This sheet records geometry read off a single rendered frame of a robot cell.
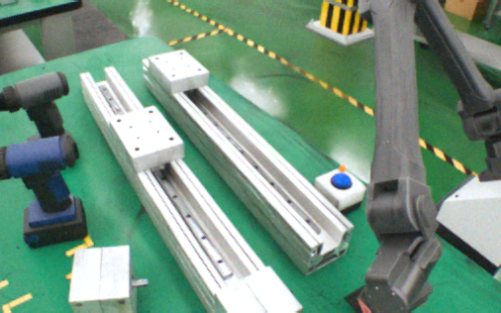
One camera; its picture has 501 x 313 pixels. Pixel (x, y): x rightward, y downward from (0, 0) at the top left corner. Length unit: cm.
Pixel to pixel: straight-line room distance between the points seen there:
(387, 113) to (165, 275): 47
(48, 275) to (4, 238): 15
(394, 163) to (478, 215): 39
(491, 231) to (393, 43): 46
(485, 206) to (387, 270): 42
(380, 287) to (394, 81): 28
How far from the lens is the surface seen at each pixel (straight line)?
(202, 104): 112
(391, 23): 67
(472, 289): 90
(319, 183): 89
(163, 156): 85
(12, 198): 101
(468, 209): 93
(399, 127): 58
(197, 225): 78
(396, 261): 54
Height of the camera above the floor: 142
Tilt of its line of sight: 39 degrees down
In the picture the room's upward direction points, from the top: 4 degrees clockwise
